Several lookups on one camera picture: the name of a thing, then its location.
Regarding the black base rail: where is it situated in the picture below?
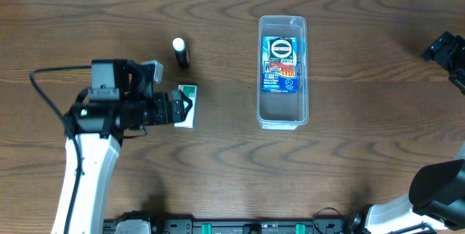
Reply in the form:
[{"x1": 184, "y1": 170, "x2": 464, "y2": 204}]
[{"x1": 102, "y1": 211, "x2": 362, "y2": 234}]

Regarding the red small box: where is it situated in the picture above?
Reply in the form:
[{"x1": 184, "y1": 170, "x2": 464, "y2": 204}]
[{"x1": 265, "y1": 62, "x2": 296, "y2": 78}]

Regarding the blue Kool Fever box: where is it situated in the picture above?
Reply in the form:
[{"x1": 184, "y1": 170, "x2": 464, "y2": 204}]
[{"x1": 260, "y1": 36, "x2": 299, "y2": 93}]

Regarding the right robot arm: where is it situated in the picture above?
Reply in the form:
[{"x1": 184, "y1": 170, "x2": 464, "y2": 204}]
[{"x1": 344, "y1": 31, "x2": 464, "y2": 234}]

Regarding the white green medicine box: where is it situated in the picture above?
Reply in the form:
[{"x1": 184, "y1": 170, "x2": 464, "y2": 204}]
[{"x1": 174, "y1": 84, "x2": 198, "y2": 129}]

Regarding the black bottle white cap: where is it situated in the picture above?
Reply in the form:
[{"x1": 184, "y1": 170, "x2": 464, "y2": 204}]
[{"x1": 172, "y1": 38, "x2": 190, "y2": 68}]

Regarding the clear plastic container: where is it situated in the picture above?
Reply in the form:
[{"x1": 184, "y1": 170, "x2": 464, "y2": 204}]
[{"x1": 256, "y1": 15, "x2": 309, "y2": 130}]

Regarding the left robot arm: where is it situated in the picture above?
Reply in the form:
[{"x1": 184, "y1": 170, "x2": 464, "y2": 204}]
[{"x1": 52, "y1": 59, "x2": 193, "y2": 233}]

